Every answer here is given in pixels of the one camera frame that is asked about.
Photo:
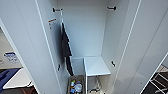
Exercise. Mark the small dark door hinge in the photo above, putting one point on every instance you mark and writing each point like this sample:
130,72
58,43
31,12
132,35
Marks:
59,67
113,63

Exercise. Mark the dark clothes rod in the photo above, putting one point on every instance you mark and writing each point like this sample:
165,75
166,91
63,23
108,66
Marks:
56,9

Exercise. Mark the black hanging garment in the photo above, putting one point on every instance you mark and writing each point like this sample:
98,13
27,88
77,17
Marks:
66,46

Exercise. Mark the blue plastic object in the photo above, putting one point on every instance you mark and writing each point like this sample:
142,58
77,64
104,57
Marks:
6,76

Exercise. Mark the blue wall sticker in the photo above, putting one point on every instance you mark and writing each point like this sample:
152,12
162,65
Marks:
11,57

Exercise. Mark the white clothes hanger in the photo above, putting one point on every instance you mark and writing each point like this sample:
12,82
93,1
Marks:
62,18

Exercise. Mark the white wardrobe door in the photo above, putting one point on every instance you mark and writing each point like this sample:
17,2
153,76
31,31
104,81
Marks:
140,46
33,43

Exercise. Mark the white flat board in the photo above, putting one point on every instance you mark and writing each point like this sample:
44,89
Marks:
20,79

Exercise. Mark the pale blue white bundle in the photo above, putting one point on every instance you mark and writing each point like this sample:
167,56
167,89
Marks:
78,87

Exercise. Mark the brown storage basket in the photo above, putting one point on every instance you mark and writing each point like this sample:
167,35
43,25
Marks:
76,90

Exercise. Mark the white wardrobe shelf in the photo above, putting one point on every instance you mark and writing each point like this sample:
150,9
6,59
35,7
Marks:
96,66

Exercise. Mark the white wardrobe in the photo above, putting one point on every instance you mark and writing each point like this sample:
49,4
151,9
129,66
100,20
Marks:
86,33

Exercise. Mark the orange white warning label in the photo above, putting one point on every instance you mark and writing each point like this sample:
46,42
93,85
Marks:
52,21

